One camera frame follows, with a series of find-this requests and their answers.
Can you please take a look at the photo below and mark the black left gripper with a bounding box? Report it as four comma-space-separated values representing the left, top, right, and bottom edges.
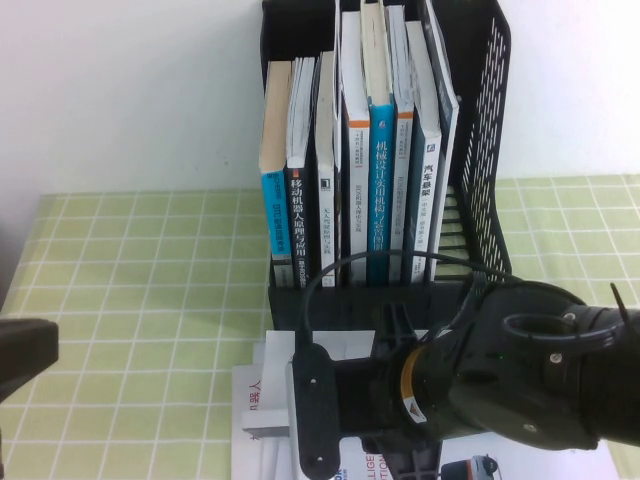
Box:
0, 318, 60, 401

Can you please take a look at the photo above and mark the blue spine mechanical design book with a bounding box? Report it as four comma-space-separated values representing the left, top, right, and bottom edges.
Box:
359, 2, 396, 287

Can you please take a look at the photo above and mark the white book dark blue spine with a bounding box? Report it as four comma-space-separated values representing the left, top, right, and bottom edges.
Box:
241, 328, 379, 434

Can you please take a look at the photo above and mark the cyan spine book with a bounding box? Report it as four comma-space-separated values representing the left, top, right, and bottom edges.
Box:
258, 60, 294, 290

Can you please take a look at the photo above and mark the dark teal car suspension book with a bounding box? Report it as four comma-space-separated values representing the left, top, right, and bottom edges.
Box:
403, 20, 442, 285

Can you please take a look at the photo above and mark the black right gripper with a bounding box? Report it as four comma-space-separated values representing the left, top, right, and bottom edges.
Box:
332, 302, 451, 480

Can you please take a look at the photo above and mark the white spine paperback book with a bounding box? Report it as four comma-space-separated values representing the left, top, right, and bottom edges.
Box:
314, 51, 337, 289

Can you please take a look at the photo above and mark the thin black spine book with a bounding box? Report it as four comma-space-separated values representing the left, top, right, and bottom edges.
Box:
332, 0, 346, 287

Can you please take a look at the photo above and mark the white spine orange band book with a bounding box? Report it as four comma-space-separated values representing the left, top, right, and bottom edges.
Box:
340, 10, 371, 287

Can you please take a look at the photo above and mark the black spine robot book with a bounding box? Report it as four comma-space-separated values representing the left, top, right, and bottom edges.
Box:
284, 57, 317, 291

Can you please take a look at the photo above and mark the grey spine orange band book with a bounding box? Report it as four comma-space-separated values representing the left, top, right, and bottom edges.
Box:
385, 4, 415, 284

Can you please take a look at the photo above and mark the thin grey-blue cover booklet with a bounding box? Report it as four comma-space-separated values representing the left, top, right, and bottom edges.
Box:
424, 0, 460, 284

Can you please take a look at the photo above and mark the white brochure with red text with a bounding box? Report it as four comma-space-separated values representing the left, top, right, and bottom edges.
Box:
230, 364, 269, 480

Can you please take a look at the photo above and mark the black plastic book holder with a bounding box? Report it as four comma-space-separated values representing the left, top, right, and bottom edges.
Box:
259, 0, 516, 341

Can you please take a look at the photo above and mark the green checked tablecloth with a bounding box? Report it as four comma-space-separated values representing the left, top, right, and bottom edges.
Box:
0, 174, 640, 480

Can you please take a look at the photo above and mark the black right camera cable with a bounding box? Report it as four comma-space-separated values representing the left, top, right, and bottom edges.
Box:
298, 251, 521, 351

